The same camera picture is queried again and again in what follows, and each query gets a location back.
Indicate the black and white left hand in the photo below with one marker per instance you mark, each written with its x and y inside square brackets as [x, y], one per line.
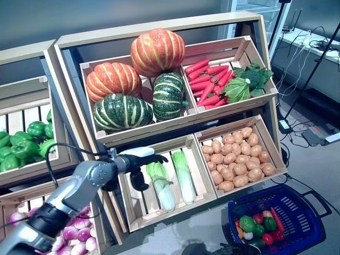
[138, 156]

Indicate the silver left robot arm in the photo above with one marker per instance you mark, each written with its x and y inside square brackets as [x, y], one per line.
[85, 178]

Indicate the blue plastic shopping basket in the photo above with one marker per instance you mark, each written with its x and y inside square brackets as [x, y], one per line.
[292, 207]

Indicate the wooden pumpkin crate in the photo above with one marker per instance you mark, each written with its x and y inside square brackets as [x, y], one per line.
[159, 126]

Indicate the napa cabbage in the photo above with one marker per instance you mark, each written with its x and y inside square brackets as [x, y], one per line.
[162, 186]
[184, 180]

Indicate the wide green striped pumpkin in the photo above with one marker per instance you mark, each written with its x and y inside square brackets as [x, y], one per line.
[120, 112]

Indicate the wooden napa cabbage crate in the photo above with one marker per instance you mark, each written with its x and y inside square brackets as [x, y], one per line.
[143, 220]

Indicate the tall green striped pumpkin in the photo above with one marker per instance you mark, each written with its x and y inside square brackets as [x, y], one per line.
[168, 95]

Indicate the brown potato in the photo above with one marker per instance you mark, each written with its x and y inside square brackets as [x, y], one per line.
[229, 158]
[264, 156]
[236, 148]
[242, 159]
[256, 150]
[268, 169]
[220, 167]
[216, 158]
[211, 166]
[255, 160]
[239, 169]
[226, 149]
[245, 148]
[240, 180]
[252, 139]
[255, 174]
[206, 157]
[227, 174]
[216, 177]
[207, 149]
[246, 132]
[225, 186]
[237, 136]
[228, 139]
[252, 165]
[216, 145]

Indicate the purple white turnip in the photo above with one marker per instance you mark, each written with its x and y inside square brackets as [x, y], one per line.
[63, 251]
[83, 234]
[91, 244]
[78, 249]
[16, 217]
[70, 233]
[81, 222]
[85, 211]
[33, 211]
[58, 243]

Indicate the flat orange striped pumpkin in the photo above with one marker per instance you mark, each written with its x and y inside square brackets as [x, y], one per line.
[111, 79]

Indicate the large round orange pumpkin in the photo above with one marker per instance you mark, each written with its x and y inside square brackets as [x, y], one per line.
[156, 51]

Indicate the wooden green pepper crate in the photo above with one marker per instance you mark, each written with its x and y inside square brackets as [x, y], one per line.
[32, 170]

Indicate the dark robot body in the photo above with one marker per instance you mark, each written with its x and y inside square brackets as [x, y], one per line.
[199, 249]

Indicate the wooden carrot crate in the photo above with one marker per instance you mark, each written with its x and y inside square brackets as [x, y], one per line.
[239, 105]

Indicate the light green cabbage head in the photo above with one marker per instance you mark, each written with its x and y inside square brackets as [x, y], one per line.
[236, 90]

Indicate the small orange vegetable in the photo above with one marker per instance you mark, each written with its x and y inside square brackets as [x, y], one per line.
[239, 231]

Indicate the small green leafy vegetable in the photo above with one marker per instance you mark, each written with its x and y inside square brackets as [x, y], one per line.
[247, 223]

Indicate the wooden turnip crate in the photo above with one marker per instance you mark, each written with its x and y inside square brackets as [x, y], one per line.
[16, 195]

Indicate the wooden potato crate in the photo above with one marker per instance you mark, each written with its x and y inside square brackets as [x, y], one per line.
[271, 143]

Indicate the small white garlic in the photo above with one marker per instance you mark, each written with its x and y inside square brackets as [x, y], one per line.
[248, 235]

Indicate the small cream vegetable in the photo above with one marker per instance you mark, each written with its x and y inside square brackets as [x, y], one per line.
[267, 213]

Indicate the dark green leafy vegetable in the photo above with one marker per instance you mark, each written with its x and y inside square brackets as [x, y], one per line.
[255, 77]

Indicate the small dark green cucumber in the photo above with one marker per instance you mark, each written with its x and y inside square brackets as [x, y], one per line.
[256, 242]

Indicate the small green bell pepper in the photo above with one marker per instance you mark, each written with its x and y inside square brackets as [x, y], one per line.
[269, 223]

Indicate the black power adapter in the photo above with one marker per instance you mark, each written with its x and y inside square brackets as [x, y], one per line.
[284, 127]

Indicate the small red carrot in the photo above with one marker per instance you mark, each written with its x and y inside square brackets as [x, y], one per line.
[277, 219]

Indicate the small red tomato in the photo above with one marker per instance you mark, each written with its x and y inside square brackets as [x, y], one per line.
[267, 239]

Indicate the small dark red pepper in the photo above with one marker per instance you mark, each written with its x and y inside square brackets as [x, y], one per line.
[278, 235]

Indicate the grey box device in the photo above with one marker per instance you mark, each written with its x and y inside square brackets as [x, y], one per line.
[314, 135]

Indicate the white counter cabinet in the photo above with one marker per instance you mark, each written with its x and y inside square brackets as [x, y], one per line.
[305, 77]

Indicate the glass door refrigerator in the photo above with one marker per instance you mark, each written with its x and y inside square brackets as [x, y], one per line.
[255, 6]

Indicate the black tripod stand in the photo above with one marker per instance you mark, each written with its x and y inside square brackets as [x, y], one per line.
[277, 24]

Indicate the black slanted stand pole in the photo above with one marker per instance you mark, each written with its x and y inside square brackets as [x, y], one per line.
[313, 69]

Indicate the black router with antennas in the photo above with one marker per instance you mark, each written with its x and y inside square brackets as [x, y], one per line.
[287, 29]

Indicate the white flat device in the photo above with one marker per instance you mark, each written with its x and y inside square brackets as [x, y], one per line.
[333, 138]

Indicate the large wooden shelf frame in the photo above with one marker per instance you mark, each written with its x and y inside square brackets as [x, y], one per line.
[106, 35]

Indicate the small wooden shelf frame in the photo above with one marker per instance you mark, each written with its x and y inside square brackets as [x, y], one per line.
[24, 54]

